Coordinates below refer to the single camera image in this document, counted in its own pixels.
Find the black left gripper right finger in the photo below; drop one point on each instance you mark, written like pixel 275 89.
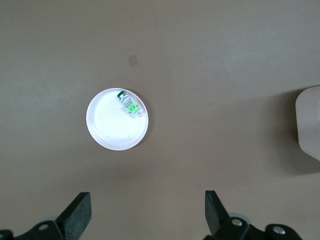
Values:
pixel 220 225

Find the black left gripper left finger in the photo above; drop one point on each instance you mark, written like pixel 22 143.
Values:
pixel 75 220

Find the pink round plate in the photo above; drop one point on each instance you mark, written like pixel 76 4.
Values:
pixel 112 130

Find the white lunch box grey clips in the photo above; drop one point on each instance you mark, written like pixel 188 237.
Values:
pixel 310 125

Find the small clear tape patch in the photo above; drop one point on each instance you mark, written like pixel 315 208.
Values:
pixel 133 61

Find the green and white switch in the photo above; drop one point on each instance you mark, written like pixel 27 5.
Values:
pixel 131 108

